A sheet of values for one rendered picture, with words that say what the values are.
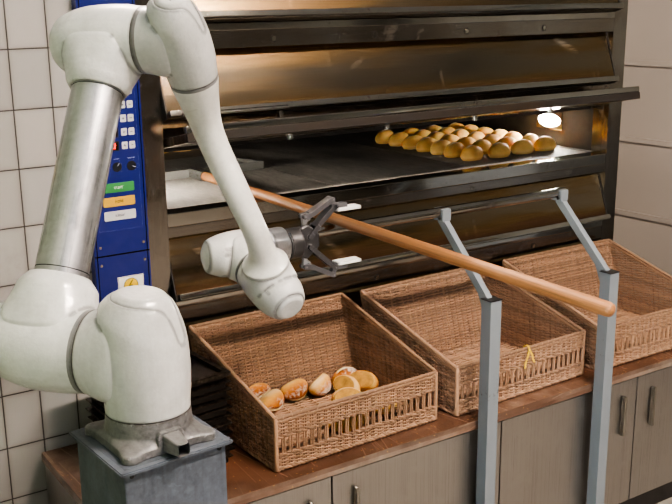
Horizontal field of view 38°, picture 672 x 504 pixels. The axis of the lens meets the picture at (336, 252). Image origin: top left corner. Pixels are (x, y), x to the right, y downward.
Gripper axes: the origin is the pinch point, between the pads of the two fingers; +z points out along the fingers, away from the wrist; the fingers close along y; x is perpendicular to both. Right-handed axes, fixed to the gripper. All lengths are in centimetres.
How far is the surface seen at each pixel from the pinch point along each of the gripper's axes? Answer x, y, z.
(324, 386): -36, 57, 14
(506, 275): 49.4, 0.3, 5.0
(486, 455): 5, 71, 42
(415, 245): 18.6, 0.1, 4.8
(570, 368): -6, 58, 88
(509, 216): -55, 20, 105
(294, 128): -40.3, -21.3, 7.6
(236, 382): -24, 43, -22
